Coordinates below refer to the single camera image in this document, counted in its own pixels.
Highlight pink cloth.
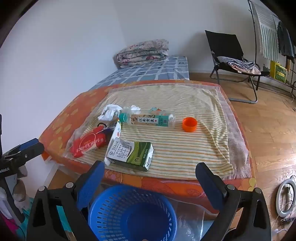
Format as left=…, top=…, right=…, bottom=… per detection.
left=0, top=212, right=18, bottom=241

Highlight long white packet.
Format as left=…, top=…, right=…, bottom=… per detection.
left=111, top=120, right=122, bottom=144

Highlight black folding chair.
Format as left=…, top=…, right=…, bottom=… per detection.
left=205, top=30, right=262, bottom=104

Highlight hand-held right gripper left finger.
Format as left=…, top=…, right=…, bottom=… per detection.
left=26, top=161, right=105, bottom=241

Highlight blue plastic basket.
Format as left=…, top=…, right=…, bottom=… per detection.
left=88, top=185, right=178, bottom=241

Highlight green striped hanging towel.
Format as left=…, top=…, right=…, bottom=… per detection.
left=251, top=1, right=281, bottom=60

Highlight white ring light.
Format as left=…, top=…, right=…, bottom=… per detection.
left=276, top=175, right=296, bottom=218

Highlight orange floral blanket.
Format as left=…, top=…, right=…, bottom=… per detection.
left=38, top=80, right=257, bottom=215

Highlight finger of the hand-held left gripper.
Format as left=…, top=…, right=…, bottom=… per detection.
left=1, top=144, right=45, bottom=167
left=14, top=138, right=45, bottom=151

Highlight striped yellow towel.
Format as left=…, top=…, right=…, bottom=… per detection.
left=81, top=84, right=234, bottom=180

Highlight clear plastic water bottle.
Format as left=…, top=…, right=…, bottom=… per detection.
left=119, top=107, right=176, bottom=127

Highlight clear plastic bag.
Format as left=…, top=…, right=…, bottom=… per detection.
left=171, top=199, right=206, bottom=241

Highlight orange bottle cap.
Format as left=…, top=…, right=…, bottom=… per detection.
left=182, top=117, right=198, bottom=132

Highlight green white milk carton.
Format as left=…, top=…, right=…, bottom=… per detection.
left=104, top=137, right=154, bottom=172

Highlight blue plaid bedsheet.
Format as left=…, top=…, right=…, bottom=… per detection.
left=87, top=55, right=190, bottom=93

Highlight red packet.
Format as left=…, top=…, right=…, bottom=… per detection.
left=65, top=126, right=114, bottom=160

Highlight person's left hand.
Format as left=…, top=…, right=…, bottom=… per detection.
left=13, top=165, right=29, bottom=203

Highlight yellow green box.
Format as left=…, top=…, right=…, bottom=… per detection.
left=269, top=60, right=287, bottom=83

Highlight dark hanging clothes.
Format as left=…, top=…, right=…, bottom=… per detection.
left=277, top=21, right=295, bottom=63

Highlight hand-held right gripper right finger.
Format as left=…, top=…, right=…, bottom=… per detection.
left=195, top=162, right=272, bottom=241

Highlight teal cloth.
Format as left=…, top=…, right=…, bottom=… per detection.
left=17, top=204, right=74, bottom=241

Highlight black metal drying rack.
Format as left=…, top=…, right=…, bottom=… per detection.
left=247, top=0, right=296, bottom=102

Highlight folded floral quilt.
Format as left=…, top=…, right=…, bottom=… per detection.
left=116, top=39, right=170, bottom=69

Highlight checked cloth on chair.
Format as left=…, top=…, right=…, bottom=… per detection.
left=217, top=56, right=262, bottom=75

